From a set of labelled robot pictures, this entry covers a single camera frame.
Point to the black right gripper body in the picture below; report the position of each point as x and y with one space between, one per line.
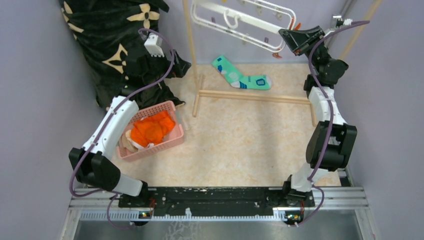
307 41

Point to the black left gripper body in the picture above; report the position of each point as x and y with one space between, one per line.
158 65

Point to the white multi-clip hanger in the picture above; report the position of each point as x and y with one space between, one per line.
233 19

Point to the orange underwear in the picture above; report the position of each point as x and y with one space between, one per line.
150 131

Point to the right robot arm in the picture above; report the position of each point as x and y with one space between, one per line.
332 141

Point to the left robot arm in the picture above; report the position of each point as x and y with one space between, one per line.
92 164

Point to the black floral blanket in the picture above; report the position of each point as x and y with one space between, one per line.
107 30

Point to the green blue patterned sock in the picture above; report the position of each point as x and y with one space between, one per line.
237 80

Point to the pink plastic basket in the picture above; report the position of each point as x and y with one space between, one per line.
174 138

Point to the beige cloth in basket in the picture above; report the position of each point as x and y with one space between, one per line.
131 144

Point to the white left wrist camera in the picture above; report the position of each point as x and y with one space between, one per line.
153 45

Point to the wooden drying rack frame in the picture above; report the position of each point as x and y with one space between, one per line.
359 25

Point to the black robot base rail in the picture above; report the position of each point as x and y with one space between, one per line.
217 201

